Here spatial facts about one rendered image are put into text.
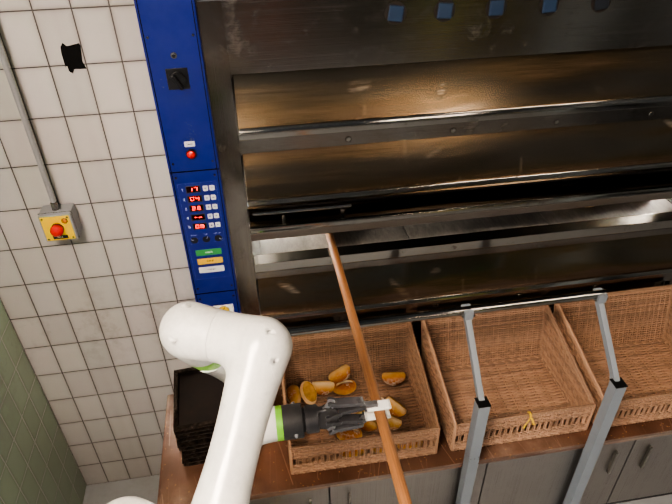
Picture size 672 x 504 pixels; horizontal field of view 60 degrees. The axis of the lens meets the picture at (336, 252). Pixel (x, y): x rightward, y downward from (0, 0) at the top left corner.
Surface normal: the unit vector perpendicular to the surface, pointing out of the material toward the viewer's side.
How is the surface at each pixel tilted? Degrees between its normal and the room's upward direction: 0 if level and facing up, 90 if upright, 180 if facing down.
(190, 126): 90
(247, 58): 90
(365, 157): 70
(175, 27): 90
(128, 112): 90
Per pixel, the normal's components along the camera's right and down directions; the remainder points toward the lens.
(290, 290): 0.15, 0.26
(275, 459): -0.01, -0.81
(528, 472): 0.16, 0.58
